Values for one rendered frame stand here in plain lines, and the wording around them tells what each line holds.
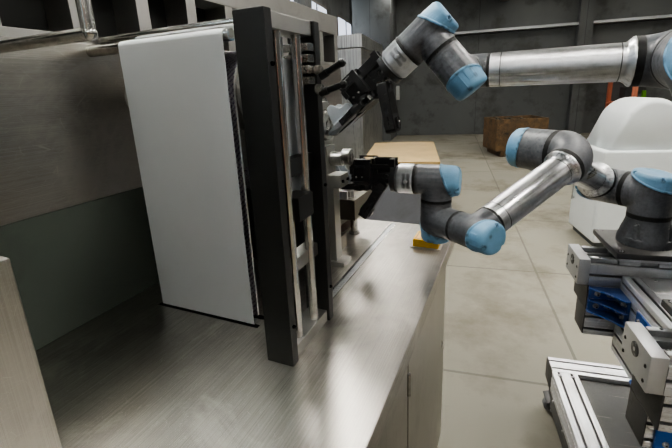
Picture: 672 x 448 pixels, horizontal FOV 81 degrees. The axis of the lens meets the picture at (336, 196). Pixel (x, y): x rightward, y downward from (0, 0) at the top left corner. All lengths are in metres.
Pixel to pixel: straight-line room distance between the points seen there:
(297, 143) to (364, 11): 10.16
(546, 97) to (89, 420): 11.63
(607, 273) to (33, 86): 1.57
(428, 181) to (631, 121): 2.86
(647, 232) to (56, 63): 1.57
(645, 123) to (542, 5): 8.45
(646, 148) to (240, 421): 3.52
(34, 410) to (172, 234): 0.37
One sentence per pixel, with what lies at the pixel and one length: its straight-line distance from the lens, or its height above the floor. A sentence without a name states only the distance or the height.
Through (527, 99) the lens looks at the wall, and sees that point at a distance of 11.78.
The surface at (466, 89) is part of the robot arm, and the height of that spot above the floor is 1.32.
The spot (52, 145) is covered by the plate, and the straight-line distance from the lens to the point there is 0.88.
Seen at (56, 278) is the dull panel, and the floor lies 1.01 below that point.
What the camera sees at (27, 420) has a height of 0.98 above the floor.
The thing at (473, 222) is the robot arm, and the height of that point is 1.04.
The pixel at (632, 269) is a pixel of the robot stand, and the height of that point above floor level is 0.75.
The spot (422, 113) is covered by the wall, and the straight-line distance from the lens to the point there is 11.67.
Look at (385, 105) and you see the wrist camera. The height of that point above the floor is 1.29.
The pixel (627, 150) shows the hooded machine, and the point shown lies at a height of 0.80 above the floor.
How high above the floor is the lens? 1.33
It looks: 15 degrees down
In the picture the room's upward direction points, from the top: 3 degrees counter-clockwise
